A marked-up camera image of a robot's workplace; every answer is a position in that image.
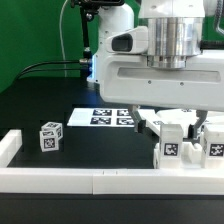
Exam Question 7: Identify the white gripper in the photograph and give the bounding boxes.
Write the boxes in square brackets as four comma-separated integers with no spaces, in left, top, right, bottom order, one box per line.
[99,26,224,139]

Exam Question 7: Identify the white chair seat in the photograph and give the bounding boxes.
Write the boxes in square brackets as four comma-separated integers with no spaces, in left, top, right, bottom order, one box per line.
[153,142,206,169]

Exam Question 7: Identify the white marker tag sheet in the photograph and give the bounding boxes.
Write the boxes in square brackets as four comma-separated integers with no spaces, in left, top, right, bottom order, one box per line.
[67,108,134,127]

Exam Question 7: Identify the white chair back piece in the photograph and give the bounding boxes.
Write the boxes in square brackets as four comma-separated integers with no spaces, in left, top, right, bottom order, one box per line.
[139,109,224,137]

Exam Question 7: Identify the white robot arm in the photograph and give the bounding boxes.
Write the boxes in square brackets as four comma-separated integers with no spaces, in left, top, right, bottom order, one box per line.
[90,0,224,138]

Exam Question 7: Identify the black cable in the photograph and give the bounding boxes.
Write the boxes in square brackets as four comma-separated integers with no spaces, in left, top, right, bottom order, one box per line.
[14,59,92,81]

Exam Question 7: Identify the white U-shaped fence wall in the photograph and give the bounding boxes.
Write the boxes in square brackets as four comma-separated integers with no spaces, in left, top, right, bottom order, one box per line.
[0,130,224,195]

